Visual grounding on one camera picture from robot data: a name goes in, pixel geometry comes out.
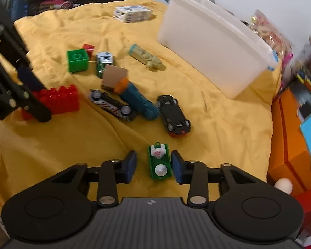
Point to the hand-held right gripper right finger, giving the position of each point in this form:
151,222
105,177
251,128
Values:
176,170

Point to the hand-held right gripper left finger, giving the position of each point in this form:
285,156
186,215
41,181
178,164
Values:
131,166

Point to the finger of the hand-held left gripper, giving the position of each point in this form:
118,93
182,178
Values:
38,111
31,80

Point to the green toy with white figures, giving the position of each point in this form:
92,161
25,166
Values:
159,164

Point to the red building block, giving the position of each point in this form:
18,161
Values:
59,99

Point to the white plastic container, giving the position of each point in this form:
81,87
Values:
210,44

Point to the yellow blanket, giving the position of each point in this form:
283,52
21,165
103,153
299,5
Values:
67,145

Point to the green building block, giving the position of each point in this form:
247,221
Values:
77,61

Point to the black toy car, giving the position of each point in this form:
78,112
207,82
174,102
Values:
174,115

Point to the silver toy car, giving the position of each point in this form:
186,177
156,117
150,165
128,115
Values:
111,107

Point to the teal cylinder with orange cap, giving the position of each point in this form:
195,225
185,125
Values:
138,101

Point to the small red block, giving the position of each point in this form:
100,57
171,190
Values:
89,48

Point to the green and white toy car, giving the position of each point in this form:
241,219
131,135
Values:
103,62

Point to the brown cardboard piece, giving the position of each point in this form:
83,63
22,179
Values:
115,76

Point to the white ball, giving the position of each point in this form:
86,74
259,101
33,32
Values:
283,186

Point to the orange box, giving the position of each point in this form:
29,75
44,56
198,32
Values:
285,140

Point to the small white carton box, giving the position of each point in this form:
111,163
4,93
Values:
132,13

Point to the clear snack bag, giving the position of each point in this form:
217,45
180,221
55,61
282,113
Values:
270,35

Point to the colourful toy box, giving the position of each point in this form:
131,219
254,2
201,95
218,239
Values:
307,67

